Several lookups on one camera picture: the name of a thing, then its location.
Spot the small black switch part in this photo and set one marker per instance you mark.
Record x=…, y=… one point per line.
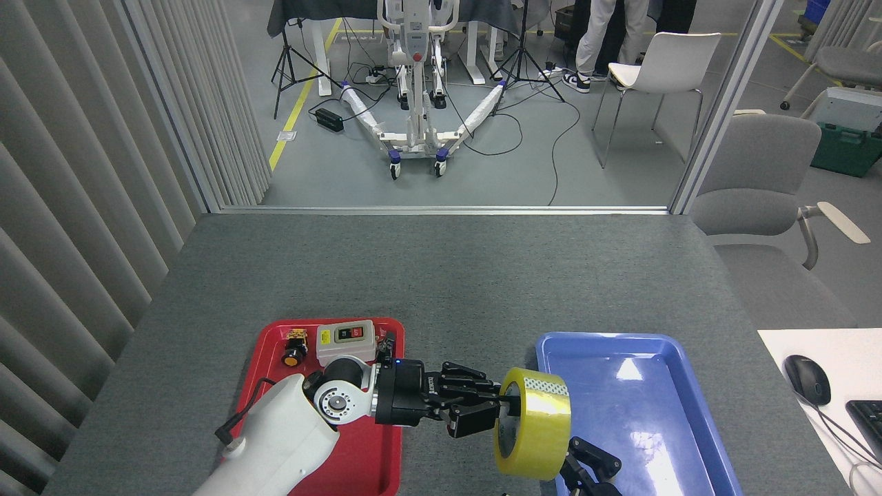
x=386, y=346

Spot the black power adapter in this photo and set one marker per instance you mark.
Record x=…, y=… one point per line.
x=329, y=120

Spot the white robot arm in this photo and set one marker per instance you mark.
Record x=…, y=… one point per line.
x=282, y=434

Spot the white stand on wheels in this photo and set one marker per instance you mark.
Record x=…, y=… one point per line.
x=417, y=131

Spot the blue plastic tray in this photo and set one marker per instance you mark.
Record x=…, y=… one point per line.
x=641, y=413

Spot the grey vertical blinds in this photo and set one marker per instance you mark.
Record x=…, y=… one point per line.
x=69, y=207

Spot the person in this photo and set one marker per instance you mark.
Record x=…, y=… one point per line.
x=592, y=41

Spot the red plastic tray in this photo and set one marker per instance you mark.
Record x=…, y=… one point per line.
x=375, y=458

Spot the white box on bin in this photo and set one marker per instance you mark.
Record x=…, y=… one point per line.
x=851, y=110

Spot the silver post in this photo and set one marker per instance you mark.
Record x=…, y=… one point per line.
x=723, y=103

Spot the black computer mouse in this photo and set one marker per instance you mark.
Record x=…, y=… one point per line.
x=807, y=379

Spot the grey chair on casters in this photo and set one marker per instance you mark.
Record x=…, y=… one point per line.
x=851, y=65

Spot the grey two-button switch box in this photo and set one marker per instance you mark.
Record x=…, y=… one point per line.
x=344, y=344

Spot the blue bin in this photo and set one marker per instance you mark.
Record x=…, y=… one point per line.
x=818, y=10

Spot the white chair with metal legs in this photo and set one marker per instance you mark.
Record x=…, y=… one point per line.
x=672, y=62

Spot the black orange push button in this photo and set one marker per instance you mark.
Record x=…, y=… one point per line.
x=293, y=357

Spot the black tripod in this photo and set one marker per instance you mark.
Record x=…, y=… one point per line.
x=285, y=48
x=524, y=34

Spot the yellow tape roll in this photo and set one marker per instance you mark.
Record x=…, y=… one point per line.
x=544, y=434

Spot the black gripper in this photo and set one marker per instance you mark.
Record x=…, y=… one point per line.
x=403, y=393

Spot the green plastic bin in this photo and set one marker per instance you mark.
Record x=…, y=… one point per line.
x=844, y=153

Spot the grey office chair with armrest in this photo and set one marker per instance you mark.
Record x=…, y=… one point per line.
x=758, y=158

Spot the black keyboard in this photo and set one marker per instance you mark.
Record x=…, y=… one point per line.
x=869, y=427

